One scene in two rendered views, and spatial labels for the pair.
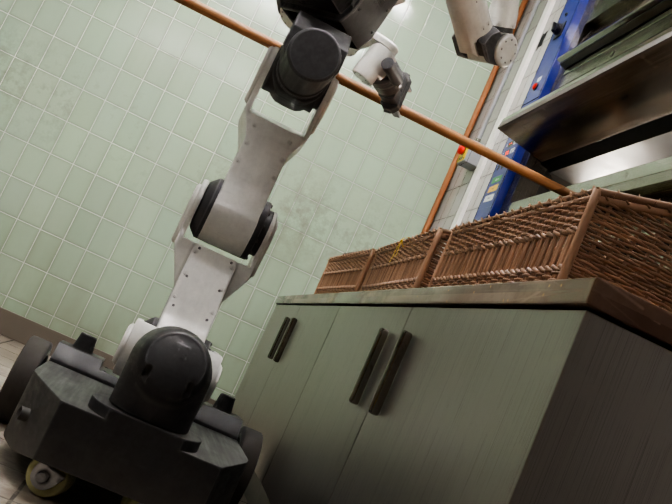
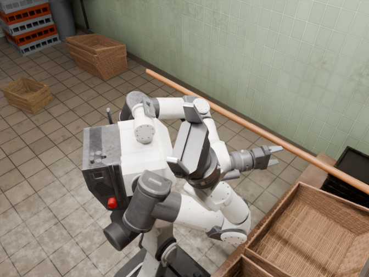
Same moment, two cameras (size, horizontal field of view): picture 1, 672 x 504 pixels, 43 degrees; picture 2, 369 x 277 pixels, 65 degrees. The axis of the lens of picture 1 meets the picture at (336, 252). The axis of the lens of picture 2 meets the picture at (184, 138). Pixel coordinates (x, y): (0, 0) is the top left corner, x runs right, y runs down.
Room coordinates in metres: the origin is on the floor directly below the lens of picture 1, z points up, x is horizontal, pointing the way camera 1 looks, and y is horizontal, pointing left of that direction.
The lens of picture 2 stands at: (1.58, -0.42, 2.09)
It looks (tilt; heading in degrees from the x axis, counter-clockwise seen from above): 44 degrees down; 53
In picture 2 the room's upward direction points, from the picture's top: straight up
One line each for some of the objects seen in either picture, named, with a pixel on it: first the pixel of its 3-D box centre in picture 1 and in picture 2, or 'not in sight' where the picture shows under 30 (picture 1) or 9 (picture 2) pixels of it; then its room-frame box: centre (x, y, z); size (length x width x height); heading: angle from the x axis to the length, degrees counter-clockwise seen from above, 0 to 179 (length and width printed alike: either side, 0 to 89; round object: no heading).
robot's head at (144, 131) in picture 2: not in sight; (143, 124); (1.90, 0.22, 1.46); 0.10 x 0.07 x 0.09; 65
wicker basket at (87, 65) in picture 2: not in sight; (99, 59); (2.77, 3.05, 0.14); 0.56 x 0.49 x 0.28; 105
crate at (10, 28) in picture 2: not in sight; (26, 20); (2.28, 4.27, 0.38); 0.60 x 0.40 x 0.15; 7
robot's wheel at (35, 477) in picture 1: (53, 476); not in sight; (1.55, 0.29, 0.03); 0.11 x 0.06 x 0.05; 177
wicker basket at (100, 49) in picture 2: not in sight; (96, 46); (2.78, 3.03, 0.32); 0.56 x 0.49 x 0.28; 107
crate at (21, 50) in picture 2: not in sight; (34, 40); (2.29, 4.27, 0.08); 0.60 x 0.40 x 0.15; 11
